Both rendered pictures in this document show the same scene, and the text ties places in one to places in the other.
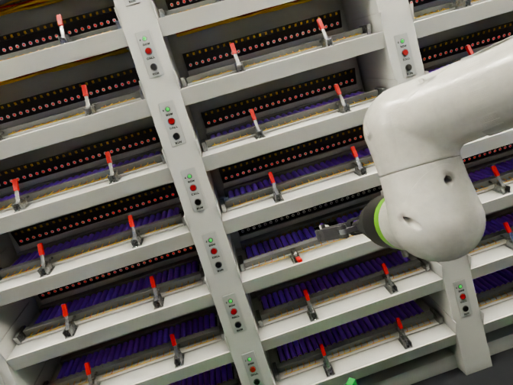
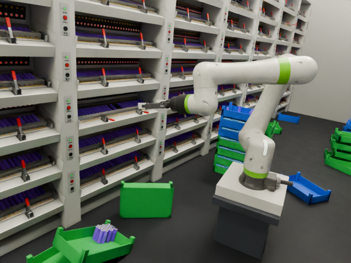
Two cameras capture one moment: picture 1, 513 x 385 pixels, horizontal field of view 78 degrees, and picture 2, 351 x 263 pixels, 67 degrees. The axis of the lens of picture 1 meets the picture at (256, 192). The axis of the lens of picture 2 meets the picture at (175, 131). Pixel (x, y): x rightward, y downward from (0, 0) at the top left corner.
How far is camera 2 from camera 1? 81 cm
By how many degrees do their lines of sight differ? 51
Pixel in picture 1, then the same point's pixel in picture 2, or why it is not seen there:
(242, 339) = (70, 163)
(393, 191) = (202, 93)
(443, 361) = (145, 177)
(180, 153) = (65, 40)
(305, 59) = (135, 15)
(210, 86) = (90, 6)
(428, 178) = (212, 92)
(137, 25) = not seen: outside the picture
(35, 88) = not seen: outside the picture
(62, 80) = not seen: outside the picture
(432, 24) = (179, 24)
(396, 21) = (170, 15)
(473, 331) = (160, 163)
